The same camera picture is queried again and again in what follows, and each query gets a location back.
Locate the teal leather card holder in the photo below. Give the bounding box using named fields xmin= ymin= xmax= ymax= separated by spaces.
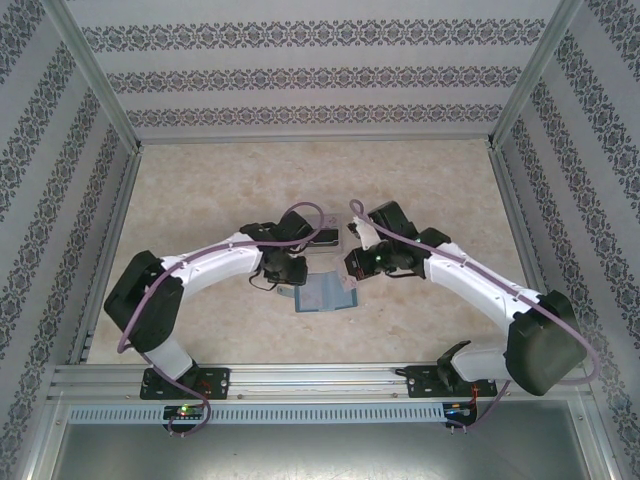
xmin=277 ymin=272 xmax=360 ymax=315

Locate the clear plastic box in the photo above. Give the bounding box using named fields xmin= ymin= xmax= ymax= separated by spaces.
xmin=302 ymin=212 xmax=349 ymax=259

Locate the grey steel sheet panel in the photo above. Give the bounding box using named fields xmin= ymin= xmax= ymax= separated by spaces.
xmin=47 ymin=422 xmax=601 ymax=480

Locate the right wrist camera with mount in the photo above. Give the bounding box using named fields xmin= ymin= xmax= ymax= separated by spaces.
xmin=345 ymin=213 xmax=384 ymax=252

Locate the thin black wire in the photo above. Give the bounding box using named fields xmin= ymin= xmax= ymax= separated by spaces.
xmin=248 ymin=269 xmax=281 ymax=291

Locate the long aluminium mounting rail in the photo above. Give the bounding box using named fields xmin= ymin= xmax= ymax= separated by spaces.
xmin=49 ymin=362 xmax=594 ymax=401

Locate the aluminium side rail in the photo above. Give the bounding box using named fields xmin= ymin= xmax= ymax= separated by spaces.
xmin=487 ymin=144 xmax=569 ymax=361
xmin=67 ymin=147 xmax=146 ymax=366

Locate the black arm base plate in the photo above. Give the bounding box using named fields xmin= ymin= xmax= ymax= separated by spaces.
xmin=139 ymin=366 xmax=233 ymax=402
xmin=405 ymin=363 xmax=495 ymax=400

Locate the slotted grey cable duct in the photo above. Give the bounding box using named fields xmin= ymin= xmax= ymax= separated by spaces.
xmin=67 ymin=402 xmax=447 ymax=427

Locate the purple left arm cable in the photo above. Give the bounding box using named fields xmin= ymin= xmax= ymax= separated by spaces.
xmin=117 ymin=202 xmax=324 ymax=436

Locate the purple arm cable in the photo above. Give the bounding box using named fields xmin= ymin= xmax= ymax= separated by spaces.
xmin=348 ymin=198 xmax=601 ymax=432
xmin=117 ymin=202 xmax=324 ymax=436

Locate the aluminium frame post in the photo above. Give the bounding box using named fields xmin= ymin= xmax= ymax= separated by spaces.
xmin=487 ymin=0 xmax=587 ymax=151
xmin=52 ymin=0 xmax=146 ymax=154

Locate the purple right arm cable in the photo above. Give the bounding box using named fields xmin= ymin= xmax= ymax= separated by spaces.
xmin=348 ymin=198 xmax=601 ymax=432

